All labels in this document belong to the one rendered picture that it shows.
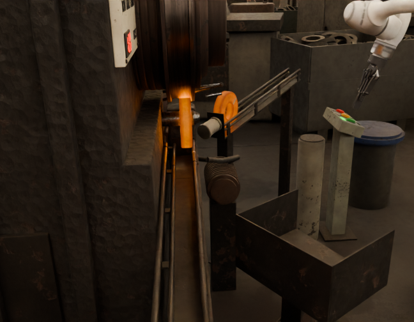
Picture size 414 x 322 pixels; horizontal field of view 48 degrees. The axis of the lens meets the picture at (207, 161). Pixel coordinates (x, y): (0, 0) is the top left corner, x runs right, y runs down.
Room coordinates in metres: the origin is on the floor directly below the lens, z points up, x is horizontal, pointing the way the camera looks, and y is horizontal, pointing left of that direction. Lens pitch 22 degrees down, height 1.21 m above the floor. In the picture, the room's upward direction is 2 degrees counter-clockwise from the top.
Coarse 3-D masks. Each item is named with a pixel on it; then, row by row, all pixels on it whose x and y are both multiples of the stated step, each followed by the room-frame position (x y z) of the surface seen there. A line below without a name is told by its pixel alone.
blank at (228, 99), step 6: (222, 96) 1.77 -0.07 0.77; (228, 96) 1.79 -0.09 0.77; (234, 96) 1.84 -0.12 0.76; (216, 102) 1.76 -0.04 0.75; (222, 102) 1.75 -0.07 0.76; (228, 102) 1.79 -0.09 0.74; (234, 102) 1.84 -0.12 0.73; (216, 108) 1.75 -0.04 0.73; (222, 108) 1.75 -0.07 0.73; (228, 108) 1.84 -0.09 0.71; (234, 108) 1.84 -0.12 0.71; (228, 114) 1.83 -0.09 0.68; (234, 114) 1.84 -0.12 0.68
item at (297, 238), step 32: (288, 192) 1.01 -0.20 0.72; (256, 224) 0.86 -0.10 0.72; (288, 224) 1.01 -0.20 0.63; (256, 256) 0.85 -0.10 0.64; (288, 256) 0.78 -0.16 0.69; (320, 256) 0.91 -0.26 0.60; (352, 256) 0.74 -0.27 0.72; (384, 256) 0.81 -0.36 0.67; (288, 288) 0.78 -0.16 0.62; (320, 288) 0.72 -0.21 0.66; (352, 288) 0.74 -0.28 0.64; (288, 320) 0.87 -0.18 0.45; (320, 320) 0.71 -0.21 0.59
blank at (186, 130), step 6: (180, 102) 1.29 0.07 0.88; (186, 102) 1.29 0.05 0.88; (180, 108) 1.27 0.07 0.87; (186, 108) 1.27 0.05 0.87; (180, 114) 1.26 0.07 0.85; (186, 114) 1.26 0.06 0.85; (180, 120) 1.25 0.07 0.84; (186, 120) 1.25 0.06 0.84; (180, 126) 1.25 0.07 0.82; (186, 126) 1.25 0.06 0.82; (180, 132) 1.36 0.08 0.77; (186, 132) 1.25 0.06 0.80; (186, 138) 1.25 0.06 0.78; (186, 144) 1.27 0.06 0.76
